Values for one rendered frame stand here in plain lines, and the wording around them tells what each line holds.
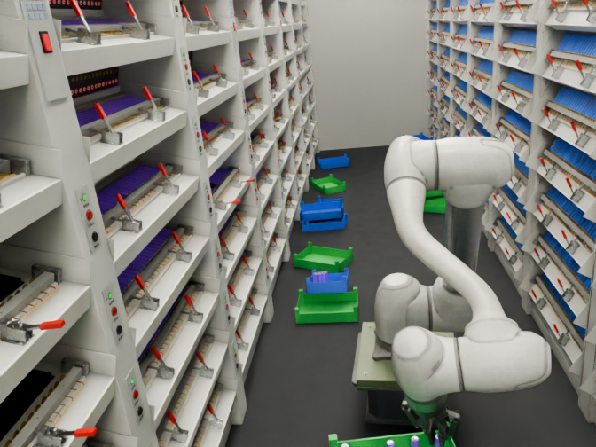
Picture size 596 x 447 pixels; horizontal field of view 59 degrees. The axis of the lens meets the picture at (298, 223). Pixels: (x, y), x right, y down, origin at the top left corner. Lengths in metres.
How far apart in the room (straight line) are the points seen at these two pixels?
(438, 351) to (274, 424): 1.13
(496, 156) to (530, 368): 0.56
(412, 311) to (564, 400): 0.69
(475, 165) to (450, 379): 0.56
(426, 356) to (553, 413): 1.17
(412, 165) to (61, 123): 0.81
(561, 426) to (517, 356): 1.07
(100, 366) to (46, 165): 0.40
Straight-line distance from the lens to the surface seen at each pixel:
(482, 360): 1.05
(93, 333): 1.08
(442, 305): 1.78
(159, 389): 1.39
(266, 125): 2.99
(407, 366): 1.02
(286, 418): 2.08
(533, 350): 1.06
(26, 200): 0.89
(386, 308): 1.79
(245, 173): 2.34
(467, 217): 1.50
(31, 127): 0.97
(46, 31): 0.99
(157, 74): 1.61
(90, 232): 1.03
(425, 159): 1.37
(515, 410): 2.13
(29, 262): 1.06
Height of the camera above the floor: 1.36
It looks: 21 degrees down
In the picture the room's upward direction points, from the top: 6 degrees counter-clockwise
